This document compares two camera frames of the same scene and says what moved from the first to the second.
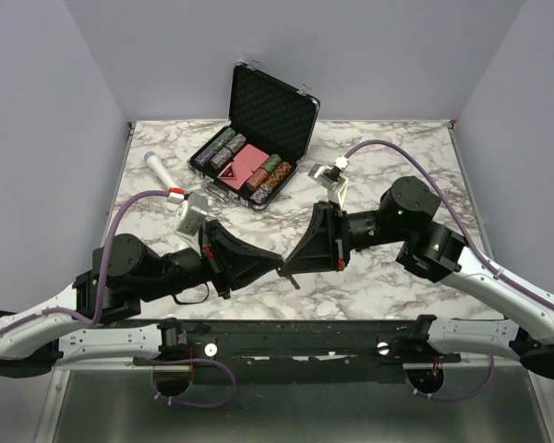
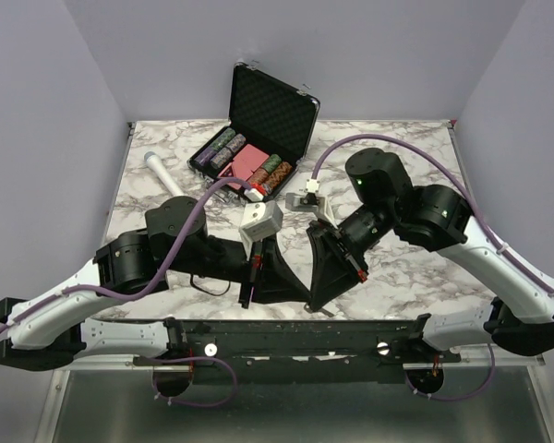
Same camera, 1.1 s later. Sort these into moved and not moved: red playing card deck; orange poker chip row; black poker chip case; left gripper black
Moved: left gripper black
Not moved: orange poker chip row; black poker chip case; red playing card deck
